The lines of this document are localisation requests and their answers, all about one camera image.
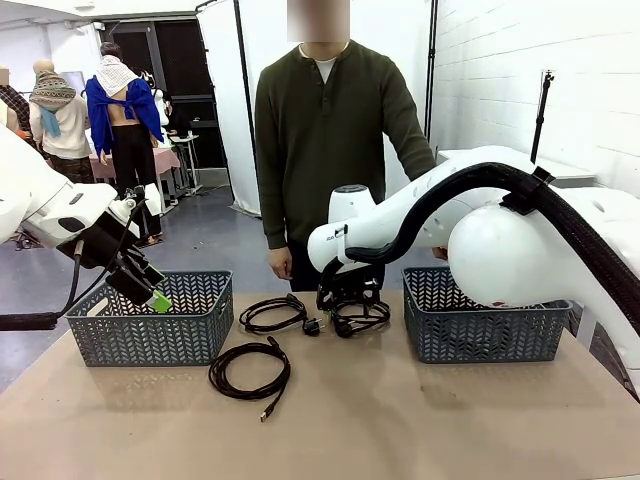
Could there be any background person in plaid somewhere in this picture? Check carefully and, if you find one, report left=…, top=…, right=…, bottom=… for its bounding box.
left=0, top=64, right=32, bottom=147

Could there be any black tripod stand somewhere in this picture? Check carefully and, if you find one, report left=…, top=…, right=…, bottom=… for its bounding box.
left=529, top=69, right=559, bottom=167

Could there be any black power cable with plug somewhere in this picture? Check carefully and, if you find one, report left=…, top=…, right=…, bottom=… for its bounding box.
left=329, top=299, right=392, bottom=340
left=238, top=293, right=327, bottom=338

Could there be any person's right hand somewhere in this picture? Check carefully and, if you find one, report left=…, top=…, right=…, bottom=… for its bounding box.
left=268, top=247, right=294, bottom=280

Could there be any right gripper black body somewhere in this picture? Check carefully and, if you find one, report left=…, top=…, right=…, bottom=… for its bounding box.
left=323, top=261, right=387, bottom=302

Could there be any small white background desk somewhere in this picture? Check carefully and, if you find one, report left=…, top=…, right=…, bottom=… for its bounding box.
left=167, top=131, right=204, bottom=197

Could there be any mannequin with patterned scarf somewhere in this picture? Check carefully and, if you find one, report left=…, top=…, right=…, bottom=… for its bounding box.
left=28, top=59, right=94, bottom=184

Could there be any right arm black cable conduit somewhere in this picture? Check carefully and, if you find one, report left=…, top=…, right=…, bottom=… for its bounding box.
left=344, top=162, right=640, bottom=382

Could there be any pink cloth covered table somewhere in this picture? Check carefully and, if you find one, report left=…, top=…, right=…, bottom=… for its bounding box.
left=89, top=147, right=182, bottom=201

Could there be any white back table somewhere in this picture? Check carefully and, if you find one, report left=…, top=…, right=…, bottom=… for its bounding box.
left=537, top=157, right=597, bottom=182

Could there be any person's right forearm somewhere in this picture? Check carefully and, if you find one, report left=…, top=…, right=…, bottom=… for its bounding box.
left=255, top=169, right=293, bottom=251

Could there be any white divider screen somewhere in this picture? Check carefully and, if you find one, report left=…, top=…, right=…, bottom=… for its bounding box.
left=196, top=0, right=264, bottom=217

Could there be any black vertical stand pole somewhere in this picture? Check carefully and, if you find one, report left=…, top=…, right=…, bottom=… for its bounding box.
left=423, top=0, right=440, bottom=141

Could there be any mannequin with blue jacket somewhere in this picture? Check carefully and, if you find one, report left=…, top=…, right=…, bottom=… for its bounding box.
left=84, top=42, right=167, bottom=249

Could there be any grey plastic lattice basket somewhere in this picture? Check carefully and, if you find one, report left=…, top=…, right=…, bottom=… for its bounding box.
left=65, top=270, right=235, bottom=368
left=401, top=265, right=574, bottom=365

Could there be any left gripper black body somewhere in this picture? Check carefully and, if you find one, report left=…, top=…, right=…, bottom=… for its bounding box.
left=57, top=209, right=150, bottom=275

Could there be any person's left forearm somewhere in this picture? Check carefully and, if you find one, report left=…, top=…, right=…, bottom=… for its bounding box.
left=387, top=112, right=438, bottom=182

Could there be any person in green sweater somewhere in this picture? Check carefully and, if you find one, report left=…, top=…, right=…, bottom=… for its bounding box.
left=254, top=39, right=438, bottom=294

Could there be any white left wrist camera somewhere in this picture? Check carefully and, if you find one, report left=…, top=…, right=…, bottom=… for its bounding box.
left=107, top=182, right=162, bottom=227

